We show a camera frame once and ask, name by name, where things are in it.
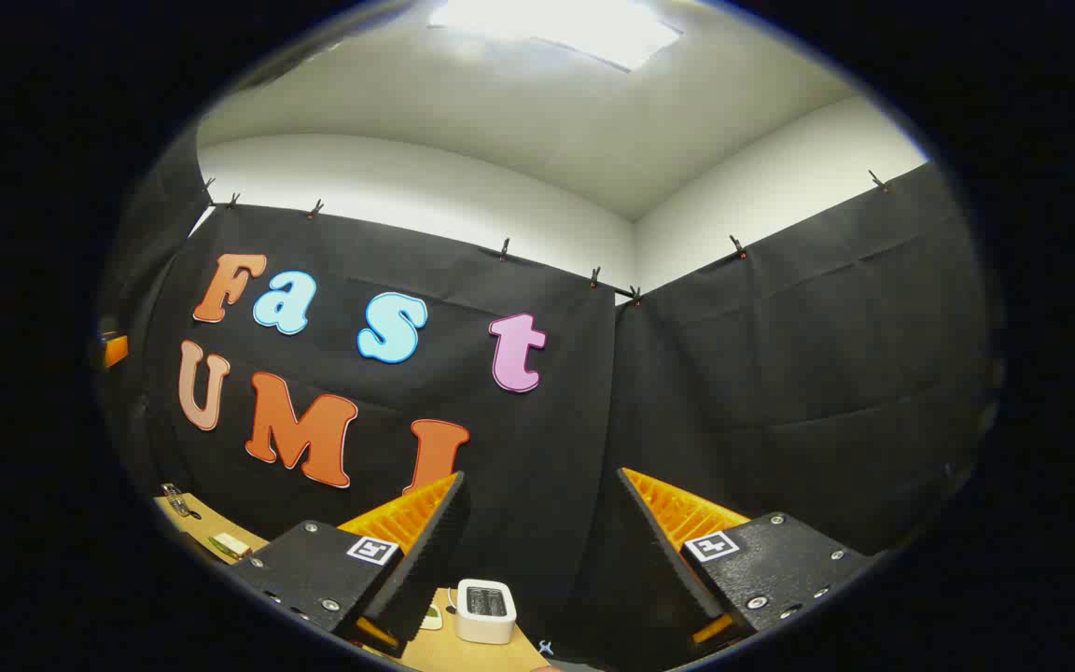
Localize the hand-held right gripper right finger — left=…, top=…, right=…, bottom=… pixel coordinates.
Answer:
left=617, top=467, right=874, bottom=654

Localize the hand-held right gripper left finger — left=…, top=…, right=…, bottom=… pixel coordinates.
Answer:
left=231, top=471, right=471, bottom=659

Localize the white toaster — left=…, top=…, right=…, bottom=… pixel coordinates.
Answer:
left=455, top=579, right=517, bottom=645

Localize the row of black cloth clips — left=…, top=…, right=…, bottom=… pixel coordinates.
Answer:
left=202, top=170, right=888, bottom=304

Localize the ceiling light panel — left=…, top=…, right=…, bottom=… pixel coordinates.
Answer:
left=430, top=0, right=683, bottom=71

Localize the metal wire holder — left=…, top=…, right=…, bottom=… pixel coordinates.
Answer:
left=161, top=483, right=202, bottom=520

